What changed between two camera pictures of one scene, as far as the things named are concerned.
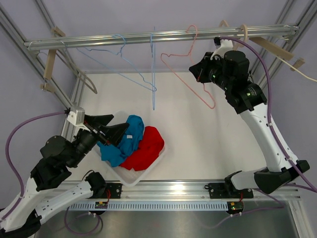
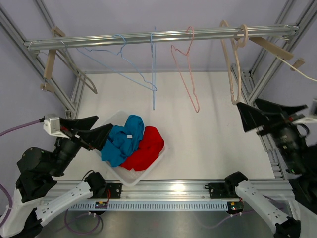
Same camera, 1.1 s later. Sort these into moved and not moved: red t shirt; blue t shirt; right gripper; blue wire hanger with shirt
Moved: right gripper
Not moved: blue wire hanger with shirt; red t shirt; blue t shirt
